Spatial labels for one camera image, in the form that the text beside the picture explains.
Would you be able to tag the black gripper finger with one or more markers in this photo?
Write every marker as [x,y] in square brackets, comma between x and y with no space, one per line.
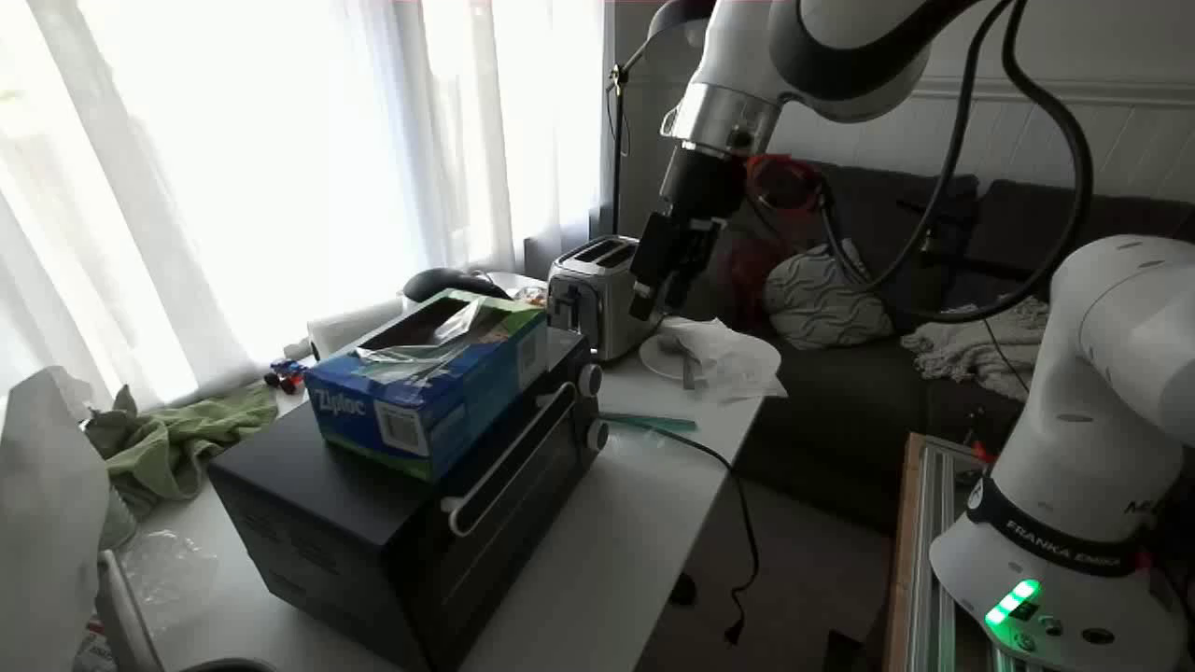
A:
[701,262]
[655,257]

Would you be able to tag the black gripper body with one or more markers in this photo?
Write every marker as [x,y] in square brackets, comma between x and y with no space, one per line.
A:
[705,181]

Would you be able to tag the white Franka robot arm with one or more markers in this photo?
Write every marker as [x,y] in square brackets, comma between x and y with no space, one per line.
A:
[1097,413]

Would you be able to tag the blue Ziploc box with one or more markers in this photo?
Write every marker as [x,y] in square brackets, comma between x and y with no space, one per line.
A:
[424,415]

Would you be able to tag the red cushion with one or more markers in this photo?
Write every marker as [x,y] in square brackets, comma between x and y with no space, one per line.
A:
[749,267]

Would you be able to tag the silver two-slot toaster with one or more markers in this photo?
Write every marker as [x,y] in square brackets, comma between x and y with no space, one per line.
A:
[603,303]

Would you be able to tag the floor lamp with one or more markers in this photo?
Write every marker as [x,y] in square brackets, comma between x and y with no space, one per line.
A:
[615,152]

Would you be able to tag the white crumpled cloth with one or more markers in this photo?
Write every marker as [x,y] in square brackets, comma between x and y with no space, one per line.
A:
[715,357]

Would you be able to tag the white patterned pillow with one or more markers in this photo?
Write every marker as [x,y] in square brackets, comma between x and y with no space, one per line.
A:
[823,303]

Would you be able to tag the dark grey sofa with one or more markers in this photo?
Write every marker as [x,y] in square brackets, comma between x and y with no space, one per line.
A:
[847,413]

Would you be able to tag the black round disc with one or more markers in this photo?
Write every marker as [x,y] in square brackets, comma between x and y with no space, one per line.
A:
[441,282]

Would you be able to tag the cream knitted blanket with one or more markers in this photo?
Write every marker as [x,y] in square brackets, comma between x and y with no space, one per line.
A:
[973,349]

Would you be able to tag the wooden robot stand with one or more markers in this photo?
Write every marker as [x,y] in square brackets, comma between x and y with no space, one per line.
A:
[918,560]

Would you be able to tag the small red blue toy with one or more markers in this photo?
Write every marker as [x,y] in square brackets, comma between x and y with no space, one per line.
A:
[284,375]

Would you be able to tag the black toaster oven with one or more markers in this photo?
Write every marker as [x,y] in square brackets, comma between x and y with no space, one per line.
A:
[361,548]

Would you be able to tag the white sheer curtain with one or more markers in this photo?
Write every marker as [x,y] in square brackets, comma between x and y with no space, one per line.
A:
[249,161]

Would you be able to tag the green cloth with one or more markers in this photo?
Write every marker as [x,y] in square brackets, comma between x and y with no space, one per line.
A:
[190,435]

